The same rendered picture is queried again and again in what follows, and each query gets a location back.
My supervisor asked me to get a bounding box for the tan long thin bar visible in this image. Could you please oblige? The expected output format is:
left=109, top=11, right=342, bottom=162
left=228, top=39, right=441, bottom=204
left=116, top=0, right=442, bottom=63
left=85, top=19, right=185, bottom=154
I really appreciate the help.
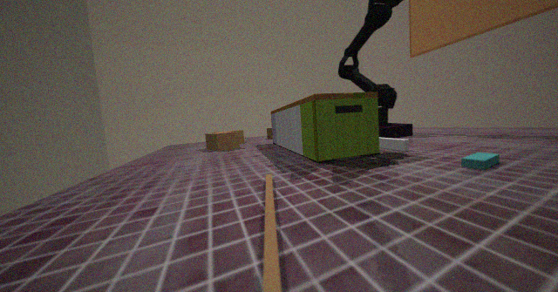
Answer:
left=263, top=174, right=282, bottom=292

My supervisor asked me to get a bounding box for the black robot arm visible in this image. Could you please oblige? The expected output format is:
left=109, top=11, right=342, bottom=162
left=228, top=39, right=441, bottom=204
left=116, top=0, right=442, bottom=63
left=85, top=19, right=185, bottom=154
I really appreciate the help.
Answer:
left=338, top=0, right=403, bottom=126

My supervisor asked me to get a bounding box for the small teal block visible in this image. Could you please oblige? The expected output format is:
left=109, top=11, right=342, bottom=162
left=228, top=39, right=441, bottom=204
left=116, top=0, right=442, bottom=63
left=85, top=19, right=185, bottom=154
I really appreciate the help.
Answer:
left=461, top=153, right=500, bottom=170

